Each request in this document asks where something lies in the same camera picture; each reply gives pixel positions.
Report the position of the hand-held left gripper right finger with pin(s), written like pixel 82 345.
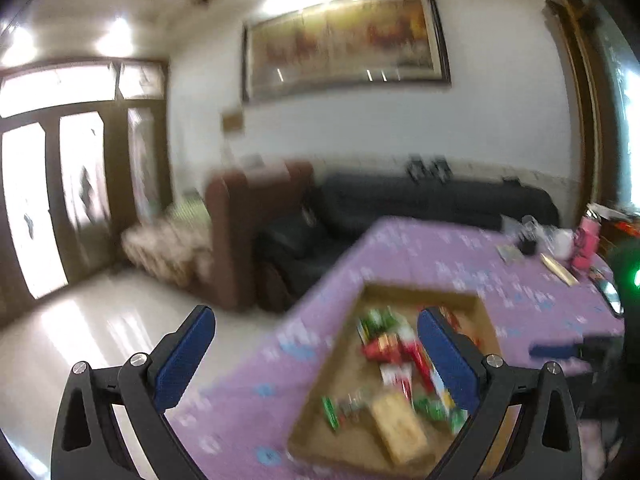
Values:
pixel 450 360

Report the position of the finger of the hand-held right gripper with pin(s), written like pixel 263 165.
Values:
pixel 552 350

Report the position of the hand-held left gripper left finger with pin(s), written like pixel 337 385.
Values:
pixel 180 360

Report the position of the large green pea packet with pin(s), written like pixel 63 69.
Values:
pixel 442 410

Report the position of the white red-label snack packet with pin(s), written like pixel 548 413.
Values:
pixel 400 377

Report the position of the red gold-label snack packet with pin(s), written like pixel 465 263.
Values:
pixel 385 349

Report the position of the clear-wrapped cake packet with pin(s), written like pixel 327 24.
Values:
pixel 400 426

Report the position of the white red green snack packet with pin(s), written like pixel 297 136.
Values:
pixel 372 321

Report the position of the shallow cardboard box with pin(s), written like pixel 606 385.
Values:
pixel 350 410

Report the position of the small green pea packet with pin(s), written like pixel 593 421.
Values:
pixel 332 411

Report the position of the black phone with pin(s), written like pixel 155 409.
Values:
pixel 610 296

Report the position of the yellow flat packet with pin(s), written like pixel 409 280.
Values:
pixel 560 270

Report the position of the purple floral tablecloth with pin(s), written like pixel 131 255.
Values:
pixel 425 260

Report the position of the grey green pouch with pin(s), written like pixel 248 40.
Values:
pixel 510 253

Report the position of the black cup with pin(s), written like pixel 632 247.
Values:
pixel 529 246

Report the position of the white cup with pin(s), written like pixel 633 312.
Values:
pixel 562 242

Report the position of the pink bottle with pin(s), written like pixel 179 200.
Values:
pixel 585 245

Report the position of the patterned seat cushion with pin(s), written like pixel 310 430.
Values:
pixel 165 240

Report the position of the brown sofa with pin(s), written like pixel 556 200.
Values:
pixel 235 230

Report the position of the black sofa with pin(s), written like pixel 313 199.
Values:
pixel 400 205

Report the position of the black device on sofa back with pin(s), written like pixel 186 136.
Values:
pixel 415 170
pixel 441 170

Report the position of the wooden glass-paned doors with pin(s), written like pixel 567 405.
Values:
pixel 75 175

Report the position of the small wall plaque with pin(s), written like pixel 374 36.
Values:
pixel 233 121

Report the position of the wooden door frame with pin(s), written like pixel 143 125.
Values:
pixel 575 100

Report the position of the framed wall painting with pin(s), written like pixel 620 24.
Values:
pixel 345 45

